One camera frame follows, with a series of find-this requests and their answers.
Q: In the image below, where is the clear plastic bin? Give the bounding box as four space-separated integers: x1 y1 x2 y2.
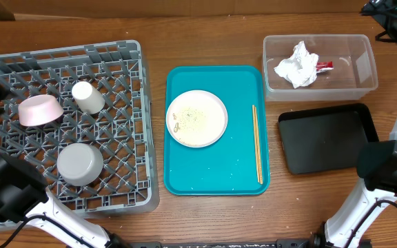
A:
263 34 378 101

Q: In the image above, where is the grey ceramic bowl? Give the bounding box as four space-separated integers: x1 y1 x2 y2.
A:
57 143 103 186

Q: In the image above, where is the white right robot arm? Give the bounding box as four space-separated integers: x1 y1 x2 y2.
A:
305 1 397 247

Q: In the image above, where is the black tray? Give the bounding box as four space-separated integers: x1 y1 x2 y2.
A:
278 103 378 175

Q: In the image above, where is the white napkin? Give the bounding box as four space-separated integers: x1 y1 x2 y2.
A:
274 41 319 89

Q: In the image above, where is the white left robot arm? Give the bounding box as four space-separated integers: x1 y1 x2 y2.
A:
0 152 129 248

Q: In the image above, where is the cream white cup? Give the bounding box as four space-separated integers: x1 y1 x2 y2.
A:
71 81 105 114

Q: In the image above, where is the red snack wrapper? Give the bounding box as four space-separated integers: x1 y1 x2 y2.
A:
316 61 334 73

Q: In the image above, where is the pink small bowl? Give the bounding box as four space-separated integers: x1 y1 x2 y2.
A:
18 94 63 127

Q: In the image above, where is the teal plastic tray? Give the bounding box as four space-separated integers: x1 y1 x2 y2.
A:
163 65 270 196

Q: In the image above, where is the grey plastic dishwasher rack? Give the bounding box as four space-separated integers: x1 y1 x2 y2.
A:
0 40 159 218

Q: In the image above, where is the white plate with food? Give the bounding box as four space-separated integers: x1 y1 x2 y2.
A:
165 90 229 148

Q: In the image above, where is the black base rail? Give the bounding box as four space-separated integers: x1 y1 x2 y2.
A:
129 238 372 248

